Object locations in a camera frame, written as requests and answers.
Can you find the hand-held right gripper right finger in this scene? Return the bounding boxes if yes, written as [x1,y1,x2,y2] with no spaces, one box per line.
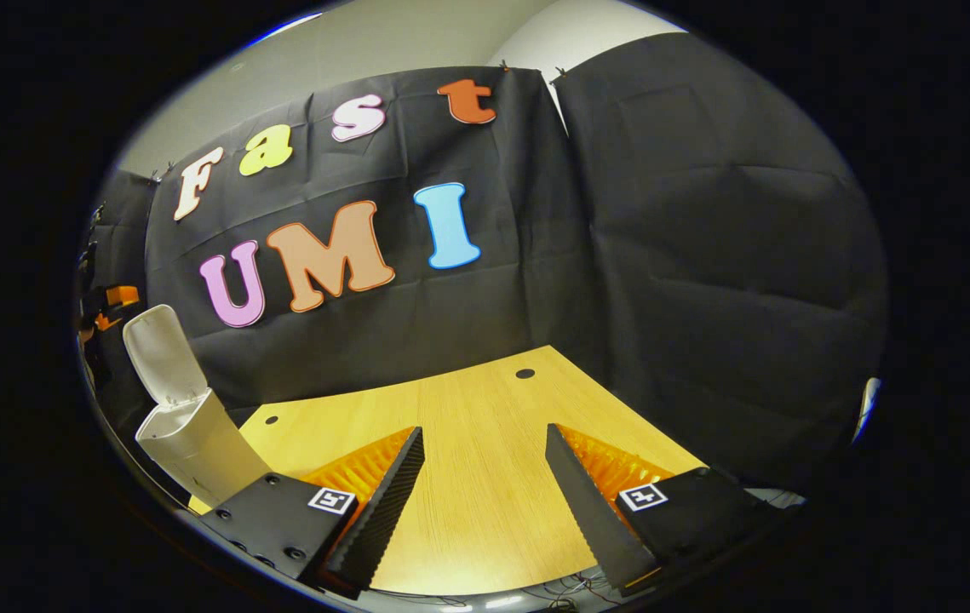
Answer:
[544,423,802,597]

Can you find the thin coloured wires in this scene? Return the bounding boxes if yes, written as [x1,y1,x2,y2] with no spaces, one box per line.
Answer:
[412,575,626,611]

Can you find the white desktop garbage bin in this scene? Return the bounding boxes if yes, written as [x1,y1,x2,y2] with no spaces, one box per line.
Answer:
[123,304,273,510]

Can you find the wooden desktop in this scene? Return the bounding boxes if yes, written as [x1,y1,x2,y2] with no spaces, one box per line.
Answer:
[188,345,707,597]

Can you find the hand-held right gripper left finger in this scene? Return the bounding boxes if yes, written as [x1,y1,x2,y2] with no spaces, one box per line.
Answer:
[198,426,427,597]

